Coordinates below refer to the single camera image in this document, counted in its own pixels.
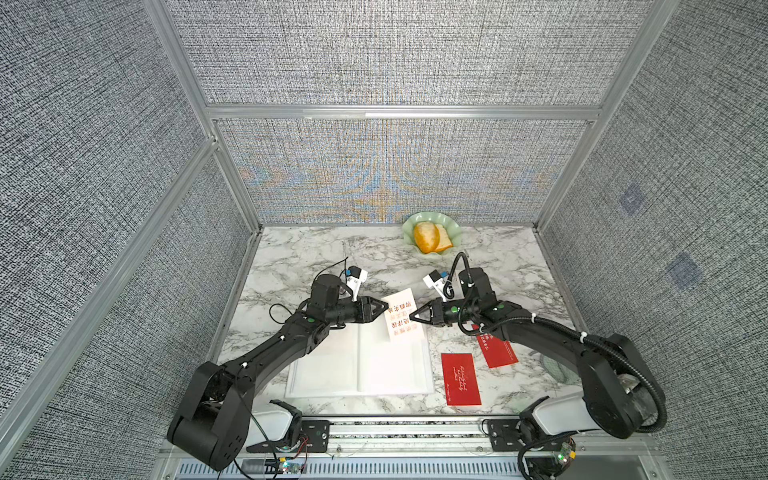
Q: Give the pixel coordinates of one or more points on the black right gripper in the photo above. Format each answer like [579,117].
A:
[436,309]

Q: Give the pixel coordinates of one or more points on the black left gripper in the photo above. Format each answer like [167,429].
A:
[364,312]

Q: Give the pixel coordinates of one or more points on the pink card four text rows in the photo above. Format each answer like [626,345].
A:
[400,327]

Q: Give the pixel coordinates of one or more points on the white photo album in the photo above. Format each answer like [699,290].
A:
[364,360]

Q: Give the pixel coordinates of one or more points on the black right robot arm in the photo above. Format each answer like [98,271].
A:
[620,393]

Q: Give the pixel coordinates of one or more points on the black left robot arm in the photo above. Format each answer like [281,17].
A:
[214,416]

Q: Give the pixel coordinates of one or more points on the small bread slice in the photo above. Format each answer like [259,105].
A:
[444,240]

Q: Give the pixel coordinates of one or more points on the large orange bread roll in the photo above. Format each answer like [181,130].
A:
[425,236]

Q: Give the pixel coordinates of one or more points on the small red card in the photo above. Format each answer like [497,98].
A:
[497,353]

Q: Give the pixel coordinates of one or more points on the large red card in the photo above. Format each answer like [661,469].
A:
[460,381]

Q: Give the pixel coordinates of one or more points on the light green wavy bowl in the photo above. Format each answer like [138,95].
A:
[452,227]

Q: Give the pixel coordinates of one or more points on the green knitted cloth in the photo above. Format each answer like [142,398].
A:
[559,372]

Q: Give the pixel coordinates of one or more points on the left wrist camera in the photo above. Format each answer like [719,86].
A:
[354,278]

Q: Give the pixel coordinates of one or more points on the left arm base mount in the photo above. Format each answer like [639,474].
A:
[280,428]

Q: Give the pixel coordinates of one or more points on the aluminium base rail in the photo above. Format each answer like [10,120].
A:
[422,447]

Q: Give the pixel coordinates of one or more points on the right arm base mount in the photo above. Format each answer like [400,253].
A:
[539,455]

